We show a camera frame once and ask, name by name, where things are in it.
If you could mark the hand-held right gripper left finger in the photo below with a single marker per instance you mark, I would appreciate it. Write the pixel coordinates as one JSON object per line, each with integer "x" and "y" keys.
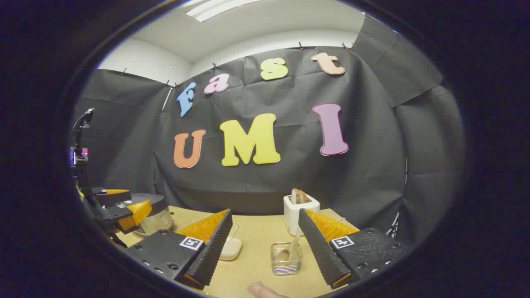
{"x": 215, "y": 248}

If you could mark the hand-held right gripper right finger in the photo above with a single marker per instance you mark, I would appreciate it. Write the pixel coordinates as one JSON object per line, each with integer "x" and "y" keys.
{"x": 319, "y": 248}

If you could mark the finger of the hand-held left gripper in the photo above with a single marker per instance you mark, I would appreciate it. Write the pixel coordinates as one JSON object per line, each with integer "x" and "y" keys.
{"x": 114, "y": 198}
{"x": 134, "y": 213}

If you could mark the wooden spoon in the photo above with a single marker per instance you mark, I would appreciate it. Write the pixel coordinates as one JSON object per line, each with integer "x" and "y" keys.
{"x": 295, "y": 244}

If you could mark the silver black rice cooker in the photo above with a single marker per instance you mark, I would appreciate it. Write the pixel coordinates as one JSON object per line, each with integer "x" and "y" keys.
{"x": 159, "y": 221}

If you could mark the computer monitor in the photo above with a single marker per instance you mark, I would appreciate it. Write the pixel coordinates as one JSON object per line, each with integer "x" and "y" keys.
{"x": 84, "y": 152}

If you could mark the clear plastic container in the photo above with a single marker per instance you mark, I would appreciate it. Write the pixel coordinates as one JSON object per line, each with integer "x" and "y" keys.
{"x": 236, "y": 231}

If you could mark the white toaster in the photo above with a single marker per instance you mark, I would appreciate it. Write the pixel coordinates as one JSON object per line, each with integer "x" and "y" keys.
{"x": 292, "y": 215}

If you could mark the toasted bread slice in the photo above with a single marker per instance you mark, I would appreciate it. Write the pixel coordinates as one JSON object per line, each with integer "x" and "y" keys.
{"x": 301, "y": 195}

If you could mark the black backdrop cloth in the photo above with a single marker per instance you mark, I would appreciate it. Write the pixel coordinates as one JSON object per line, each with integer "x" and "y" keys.
{"x": 290, "y": 182}

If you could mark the ceiling light panel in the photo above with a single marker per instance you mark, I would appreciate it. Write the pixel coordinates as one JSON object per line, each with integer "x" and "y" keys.
{"x": 219, "y": 8}

